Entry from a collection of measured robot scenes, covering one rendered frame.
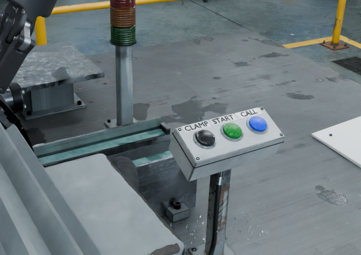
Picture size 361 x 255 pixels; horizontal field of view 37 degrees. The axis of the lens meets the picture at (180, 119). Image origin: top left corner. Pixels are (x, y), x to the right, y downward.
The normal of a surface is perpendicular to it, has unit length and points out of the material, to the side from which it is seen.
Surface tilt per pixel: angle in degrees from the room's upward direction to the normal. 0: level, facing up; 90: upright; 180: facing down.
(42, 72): 0
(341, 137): 4
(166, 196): 90
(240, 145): 23
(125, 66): 90
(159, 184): 90
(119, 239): 0
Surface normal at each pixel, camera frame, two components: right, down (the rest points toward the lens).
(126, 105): 0.51, 0.41
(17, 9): -0.73, -0.26
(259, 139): 0.23, -0.66
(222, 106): 0.04, -0.89
